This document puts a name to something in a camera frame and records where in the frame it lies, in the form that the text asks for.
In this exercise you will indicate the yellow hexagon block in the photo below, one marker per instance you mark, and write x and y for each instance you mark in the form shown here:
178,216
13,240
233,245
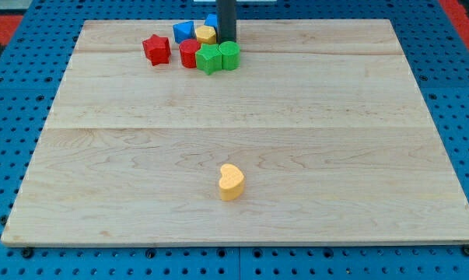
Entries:
206,35

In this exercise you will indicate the yellow heart block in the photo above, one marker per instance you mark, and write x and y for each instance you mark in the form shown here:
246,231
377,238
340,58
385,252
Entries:
231,182

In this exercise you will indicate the green star block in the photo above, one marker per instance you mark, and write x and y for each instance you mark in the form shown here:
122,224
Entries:
209,58

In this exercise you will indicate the light wooden board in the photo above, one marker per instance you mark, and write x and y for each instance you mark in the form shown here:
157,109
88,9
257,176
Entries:
323,117

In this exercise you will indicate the green cylinder block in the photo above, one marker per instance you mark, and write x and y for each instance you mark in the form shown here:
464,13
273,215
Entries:
230,52

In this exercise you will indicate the red cylinder block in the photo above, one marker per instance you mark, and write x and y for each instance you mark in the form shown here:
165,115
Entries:
188,49

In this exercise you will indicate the red star block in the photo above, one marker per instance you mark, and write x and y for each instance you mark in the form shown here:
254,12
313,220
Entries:
157,49

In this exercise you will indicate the blue triangle block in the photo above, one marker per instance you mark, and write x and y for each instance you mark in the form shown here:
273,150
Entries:
183,31

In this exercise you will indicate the blue cube block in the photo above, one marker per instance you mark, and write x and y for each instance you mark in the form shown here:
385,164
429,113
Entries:
211,20

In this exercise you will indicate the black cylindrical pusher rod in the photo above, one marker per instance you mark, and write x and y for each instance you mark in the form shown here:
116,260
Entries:
226,18

